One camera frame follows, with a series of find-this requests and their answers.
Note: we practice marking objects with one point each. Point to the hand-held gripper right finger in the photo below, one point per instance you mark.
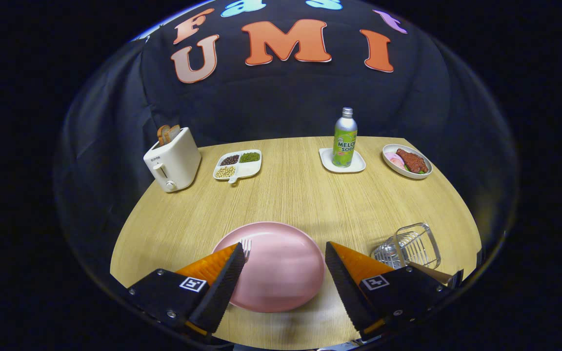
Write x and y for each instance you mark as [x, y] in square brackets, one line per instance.
[349, 292]

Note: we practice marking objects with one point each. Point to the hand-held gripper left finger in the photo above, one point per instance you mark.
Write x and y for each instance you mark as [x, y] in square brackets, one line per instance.
[222, 292]

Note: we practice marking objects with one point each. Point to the pink plate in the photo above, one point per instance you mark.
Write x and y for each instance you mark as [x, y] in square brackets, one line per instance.
[281, 273]

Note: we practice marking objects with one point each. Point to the yellow soybeans pile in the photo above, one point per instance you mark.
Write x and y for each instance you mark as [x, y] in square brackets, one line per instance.
[225, 171]

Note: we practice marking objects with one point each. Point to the white divided dish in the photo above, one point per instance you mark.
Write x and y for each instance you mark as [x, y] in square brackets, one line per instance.
[250, 170]

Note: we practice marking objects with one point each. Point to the white square coaster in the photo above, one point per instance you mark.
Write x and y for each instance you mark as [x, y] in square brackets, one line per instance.
[360, 166]

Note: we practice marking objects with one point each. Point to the white oval plate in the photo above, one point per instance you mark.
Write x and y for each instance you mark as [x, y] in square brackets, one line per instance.
[391, 169]

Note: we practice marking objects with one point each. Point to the dark red beans pile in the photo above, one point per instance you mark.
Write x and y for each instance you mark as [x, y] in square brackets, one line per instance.
[229, 160]

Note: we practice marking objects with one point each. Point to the pink ham slice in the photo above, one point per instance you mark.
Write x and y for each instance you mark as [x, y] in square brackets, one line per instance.
[398, 164]

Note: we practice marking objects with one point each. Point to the green lettuce leaf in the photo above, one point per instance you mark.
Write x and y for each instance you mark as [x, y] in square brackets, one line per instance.
[415, 171]

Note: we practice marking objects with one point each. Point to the green mung beans pile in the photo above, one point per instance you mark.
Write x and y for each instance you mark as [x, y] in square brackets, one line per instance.
[250, 157]

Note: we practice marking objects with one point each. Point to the white toaster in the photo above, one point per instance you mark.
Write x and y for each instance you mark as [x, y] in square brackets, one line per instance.
[176, 161]

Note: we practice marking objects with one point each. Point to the pale purple ham slice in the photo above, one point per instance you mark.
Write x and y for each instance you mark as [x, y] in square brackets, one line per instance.
[390, 156]

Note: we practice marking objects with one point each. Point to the red-brown meat piece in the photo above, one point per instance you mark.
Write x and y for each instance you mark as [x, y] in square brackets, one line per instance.
[411, 160]

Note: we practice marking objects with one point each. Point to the green soda bottle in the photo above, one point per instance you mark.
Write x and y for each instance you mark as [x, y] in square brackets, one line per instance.
[345, 139]

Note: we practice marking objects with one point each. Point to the brown toast slice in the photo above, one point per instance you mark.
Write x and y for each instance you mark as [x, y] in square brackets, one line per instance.
[173, 131]
[163, 135]

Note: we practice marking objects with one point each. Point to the black backdrop cloth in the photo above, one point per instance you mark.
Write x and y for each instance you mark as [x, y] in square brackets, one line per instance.
[271, 102]

